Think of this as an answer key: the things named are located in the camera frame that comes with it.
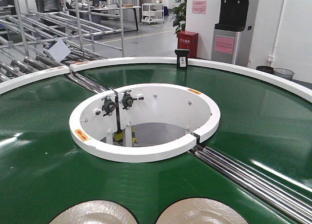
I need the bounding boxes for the left black bearing block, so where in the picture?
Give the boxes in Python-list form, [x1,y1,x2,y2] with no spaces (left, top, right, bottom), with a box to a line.
[101,96,116,116]

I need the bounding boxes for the steel conveyor rollers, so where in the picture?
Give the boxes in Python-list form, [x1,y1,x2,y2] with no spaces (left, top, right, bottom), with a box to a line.
[189,144,312,224]
[66,72,108,94]

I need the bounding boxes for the black sensor box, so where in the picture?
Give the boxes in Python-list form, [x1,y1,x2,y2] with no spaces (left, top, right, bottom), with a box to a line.
[175,48,190,69]

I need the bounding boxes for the steel conveyor rollers right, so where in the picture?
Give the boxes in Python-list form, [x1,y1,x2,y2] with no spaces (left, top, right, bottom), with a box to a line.
[189,144,312,224]

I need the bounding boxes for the mesh waste basket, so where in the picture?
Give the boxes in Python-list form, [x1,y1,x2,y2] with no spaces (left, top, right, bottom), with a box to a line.
[273,68,294,81]

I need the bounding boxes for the white inner ring guard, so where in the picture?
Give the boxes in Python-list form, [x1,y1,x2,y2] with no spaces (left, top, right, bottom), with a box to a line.
[69,83,221,163]

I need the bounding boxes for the white wire trolley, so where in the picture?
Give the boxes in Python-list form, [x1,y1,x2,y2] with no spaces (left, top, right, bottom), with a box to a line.
[141,3,164,24]

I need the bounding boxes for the right black bearing block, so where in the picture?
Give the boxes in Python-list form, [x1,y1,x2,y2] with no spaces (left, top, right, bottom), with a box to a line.
[121,90,144,110]

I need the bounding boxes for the white power supply box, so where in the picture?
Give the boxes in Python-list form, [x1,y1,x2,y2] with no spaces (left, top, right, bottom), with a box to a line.
[43,39,71,62]

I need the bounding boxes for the black bearing block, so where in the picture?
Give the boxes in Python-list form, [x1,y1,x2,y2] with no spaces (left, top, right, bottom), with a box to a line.
[101,96,116,116]
[121,90,144,110]

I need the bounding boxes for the black water dispenser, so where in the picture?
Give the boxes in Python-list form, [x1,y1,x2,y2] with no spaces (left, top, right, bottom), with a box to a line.
[211,0,249,64]

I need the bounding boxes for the pink wall notice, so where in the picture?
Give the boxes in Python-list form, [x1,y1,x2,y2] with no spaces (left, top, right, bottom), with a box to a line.
[192,0,207,15]

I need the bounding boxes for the cream plate black rim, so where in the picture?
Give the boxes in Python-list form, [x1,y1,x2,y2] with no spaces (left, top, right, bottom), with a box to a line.
[50,200,138,224]
[156,198,247,224]

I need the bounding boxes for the metal roller rack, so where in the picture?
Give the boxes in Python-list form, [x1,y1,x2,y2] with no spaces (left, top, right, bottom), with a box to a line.
[0,0,125,83]

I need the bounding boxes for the white outer conveyor rim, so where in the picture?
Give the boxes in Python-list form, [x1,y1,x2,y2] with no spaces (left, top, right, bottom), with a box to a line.
[0,57,312,102]

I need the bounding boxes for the black waste bin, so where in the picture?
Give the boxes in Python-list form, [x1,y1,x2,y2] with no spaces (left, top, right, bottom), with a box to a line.
[256,65,274,75]

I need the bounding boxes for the green potted plant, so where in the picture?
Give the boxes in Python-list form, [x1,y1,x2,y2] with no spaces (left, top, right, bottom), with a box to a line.
[170,0,187,35]

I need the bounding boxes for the red fire extinguisher cabinet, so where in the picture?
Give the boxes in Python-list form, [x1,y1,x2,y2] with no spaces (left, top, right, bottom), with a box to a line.
[177,31,198,58]

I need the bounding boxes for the steel conveyor rollers left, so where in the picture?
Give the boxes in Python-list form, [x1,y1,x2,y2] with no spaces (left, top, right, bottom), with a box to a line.
[66,72,108,94]

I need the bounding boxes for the pink dispenser notice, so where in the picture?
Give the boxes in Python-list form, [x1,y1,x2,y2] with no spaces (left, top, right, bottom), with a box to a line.
[214,36,235,54]

